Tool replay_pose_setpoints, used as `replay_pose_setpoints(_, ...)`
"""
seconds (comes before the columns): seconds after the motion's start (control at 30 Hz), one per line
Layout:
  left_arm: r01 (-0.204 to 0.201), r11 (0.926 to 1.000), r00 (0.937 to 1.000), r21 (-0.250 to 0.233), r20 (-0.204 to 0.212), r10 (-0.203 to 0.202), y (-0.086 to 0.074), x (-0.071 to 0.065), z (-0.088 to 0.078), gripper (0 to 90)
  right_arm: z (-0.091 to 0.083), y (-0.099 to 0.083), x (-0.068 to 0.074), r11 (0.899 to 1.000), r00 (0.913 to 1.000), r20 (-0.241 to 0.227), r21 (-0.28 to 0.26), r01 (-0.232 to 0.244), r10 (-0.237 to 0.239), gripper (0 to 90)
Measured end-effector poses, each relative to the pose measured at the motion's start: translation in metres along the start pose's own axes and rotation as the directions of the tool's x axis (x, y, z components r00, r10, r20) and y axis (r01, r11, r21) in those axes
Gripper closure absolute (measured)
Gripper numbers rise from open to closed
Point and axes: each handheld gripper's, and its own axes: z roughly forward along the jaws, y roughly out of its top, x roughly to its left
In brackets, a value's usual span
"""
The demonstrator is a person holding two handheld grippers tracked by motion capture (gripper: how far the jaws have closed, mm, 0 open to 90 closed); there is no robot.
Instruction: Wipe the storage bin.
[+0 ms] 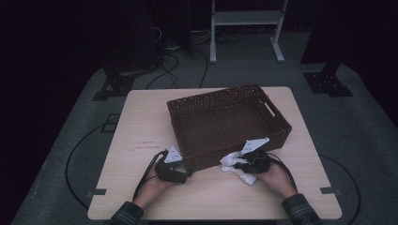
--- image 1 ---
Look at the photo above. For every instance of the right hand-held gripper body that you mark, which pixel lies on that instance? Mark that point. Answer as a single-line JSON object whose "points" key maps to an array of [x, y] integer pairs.
{"points": [[258, 164]]}

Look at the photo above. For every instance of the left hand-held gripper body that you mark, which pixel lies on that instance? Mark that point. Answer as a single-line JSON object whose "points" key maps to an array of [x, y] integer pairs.
{"points": [[167, 173]]}

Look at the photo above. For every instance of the white cloth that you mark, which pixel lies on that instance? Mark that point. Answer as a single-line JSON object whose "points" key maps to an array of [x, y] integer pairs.
{"points": [[230, 162]]}

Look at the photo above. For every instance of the brown woven basket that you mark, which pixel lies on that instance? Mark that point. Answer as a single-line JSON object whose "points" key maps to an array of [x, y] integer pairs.
{"points": [[225, 125]]}

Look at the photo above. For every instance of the person's left hand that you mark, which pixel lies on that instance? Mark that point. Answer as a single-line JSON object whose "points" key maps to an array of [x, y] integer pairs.
{"points": [[151, 190]]}

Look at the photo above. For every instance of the person's right hand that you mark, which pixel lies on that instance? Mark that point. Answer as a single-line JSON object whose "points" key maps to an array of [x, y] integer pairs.
{"points": [[277, 181]]}

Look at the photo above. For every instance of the black tape strip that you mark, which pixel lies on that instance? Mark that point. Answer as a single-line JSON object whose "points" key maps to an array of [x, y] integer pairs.
{"points": [[331, 190], [97, 192]]}

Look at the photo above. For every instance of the black stand base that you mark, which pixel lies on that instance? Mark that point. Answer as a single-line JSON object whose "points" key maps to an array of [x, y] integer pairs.
{"points": [[327, 83], [115, 86]]}

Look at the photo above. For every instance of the white metal stand frame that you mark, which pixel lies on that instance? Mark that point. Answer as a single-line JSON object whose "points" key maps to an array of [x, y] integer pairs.
{"points": [[245, 18]]}

